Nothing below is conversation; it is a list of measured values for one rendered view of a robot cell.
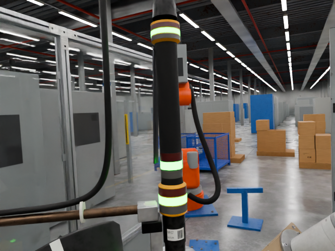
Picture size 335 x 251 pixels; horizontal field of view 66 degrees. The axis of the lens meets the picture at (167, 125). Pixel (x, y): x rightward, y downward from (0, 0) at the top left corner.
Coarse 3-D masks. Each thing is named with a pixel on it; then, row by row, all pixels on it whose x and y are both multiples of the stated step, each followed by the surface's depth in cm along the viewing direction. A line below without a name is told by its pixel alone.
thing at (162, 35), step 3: (162, 33) 36; (165, 33) 36; (168, 33) 36; (171, 33) 37; (153, 36) 37; (156, 36) 37; (159, 36) 37; (162, 36) 36; (165, 36) 36; (168, 36) 36; (171, 36) 37; (174, 36) 37; (177, 36) 37; (153, 39) 37
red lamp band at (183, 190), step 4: (160, 188) 39; (180, 188) 38; (184, 188) 39; (160, 192) 39; (164, 192) 38; (168, 192) 38; (172, 192) 38; (176, 192) 38; (180, 192) 38; (184, 192) 39; (164, 196) 38; (168, 196) 38; (172, 196) 38; (176, 196) 38
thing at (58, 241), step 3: (57, 240) 46; (51, 243) 45; (54, 243) 46; (57, 243) 46; (60, 243) 46; (51, 246) 45; (54, 246) 45; (57, 246) 45; (60, 246) 46; (51, 249) 45; (54, 249) 45; (57, 249) 45; (60, 249) 45
